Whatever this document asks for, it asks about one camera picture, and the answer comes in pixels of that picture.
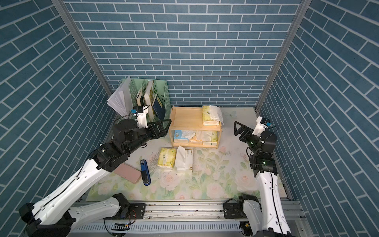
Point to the floral table mat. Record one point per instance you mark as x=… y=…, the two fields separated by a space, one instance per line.
x=220 y=173

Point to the white yellow book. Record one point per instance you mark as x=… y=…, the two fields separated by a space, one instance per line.
x=148 y=97

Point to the yellow white tissue pack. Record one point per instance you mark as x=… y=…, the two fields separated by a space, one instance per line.
x=210 y=138
x=212 y=115

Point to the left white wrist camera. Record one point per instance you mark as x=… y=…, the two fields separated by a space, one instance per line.
x=140 y=112

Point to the white paper stack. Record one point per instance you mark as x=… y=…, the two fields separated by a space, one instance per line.
x=120 y=101

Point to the dark blue book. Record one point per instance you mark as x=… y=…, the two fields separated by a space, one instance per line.
x=158 y=108

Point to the orange beige tissue pack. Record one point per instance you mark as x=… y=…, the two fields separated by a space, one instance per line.
x=197 y=139

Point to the green plastic file organizer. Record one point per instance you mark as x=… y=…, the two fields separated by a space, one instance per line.
x=159 y=91

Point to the yellow floral tissue pack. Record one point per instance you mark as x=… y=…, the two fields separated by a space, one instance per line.
x=167 y=158

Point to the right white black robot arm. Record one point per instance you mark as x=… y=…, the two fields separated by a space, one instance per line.
x=265 y=216

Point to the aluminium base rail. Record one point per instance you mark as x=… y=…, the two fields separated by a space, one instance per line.
x=200 y=218

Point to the wooden two-tier shelf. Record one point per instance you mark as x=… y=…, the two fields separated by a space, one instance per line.
x=190 y=118

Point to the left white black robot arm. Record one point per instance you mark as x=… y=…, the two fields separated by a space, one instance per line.
x=54 y=216

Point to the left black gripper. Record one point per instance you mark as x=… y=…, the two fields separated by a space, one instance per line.
x=161 y=132

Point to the thin beige book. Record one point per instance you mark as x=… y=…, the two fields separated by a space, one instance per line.
x=139 y=98

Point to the blue cartoon tissue pack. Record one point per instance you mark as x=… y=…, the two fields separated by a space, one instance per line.
x=183 y=136

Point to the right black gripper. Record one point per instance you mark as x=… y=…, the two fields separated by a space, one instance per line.
x=248 y=132

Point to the blue stapler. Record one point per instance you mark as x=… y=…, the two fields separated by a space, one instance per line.
x=145 y=173

